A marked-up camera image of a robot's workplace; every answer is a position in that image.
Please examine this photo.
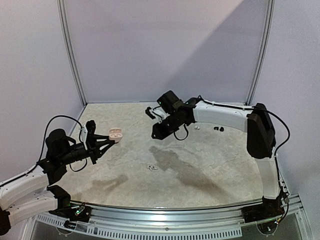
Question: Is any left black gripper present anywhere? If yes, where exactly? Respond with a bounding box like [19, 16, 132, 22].
[58, 134, 115, 165]

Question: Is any pink earbud charging case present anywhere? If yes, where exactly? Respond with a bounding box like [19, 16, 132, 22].
[108, 127, 123, 143]

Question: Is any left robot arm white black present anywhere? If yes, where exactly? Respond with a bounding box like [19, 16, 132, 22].
[0, 127, 123, 235]

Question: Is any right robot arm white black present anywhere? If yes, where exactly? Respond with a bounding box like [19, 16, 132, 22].
[145, 90, 282, 223]

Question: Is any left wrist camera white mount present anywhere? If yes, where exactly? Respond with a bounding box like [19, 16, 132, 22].
[79, 120, 96, 150]

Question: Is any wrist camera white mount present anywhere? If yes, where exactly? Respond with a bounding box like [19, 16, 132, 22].
[145, 106, 166, 123]
[79, 120, 96, 150]

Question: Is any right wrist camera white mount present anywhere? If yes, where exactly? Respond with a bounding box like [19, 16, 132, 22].
[145, 106, 166, 123]

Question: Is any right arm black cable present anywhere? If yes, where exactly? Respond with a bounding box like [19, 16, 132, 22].
[199, 96, 292, 201]

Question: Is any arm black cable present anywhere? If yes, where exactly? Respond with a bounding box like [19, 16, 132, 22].
[37, 114, 85, 166]
[199, 96, 292, 201]

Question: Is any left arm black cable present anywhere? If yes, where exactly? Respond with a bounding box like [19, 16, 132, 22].
[37, 114, 85, 166]

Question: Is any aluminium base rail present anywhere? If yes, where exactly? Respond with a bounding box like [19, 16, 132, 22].
[23, 194, 313, 240]

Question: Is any right aluminium corner post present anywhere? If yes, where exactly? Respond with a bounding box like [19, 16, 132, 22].
[245, 0, 275, 105]

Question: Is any aluminium corner post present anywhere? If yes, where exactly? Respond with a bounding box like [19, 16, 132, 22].
[245, 0, 275, 105]
[57, 0, 88, 107]

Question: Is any left aluminium corner post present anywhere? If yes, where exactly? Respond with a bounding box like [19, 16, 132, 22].
[57, 0, 88, 107]

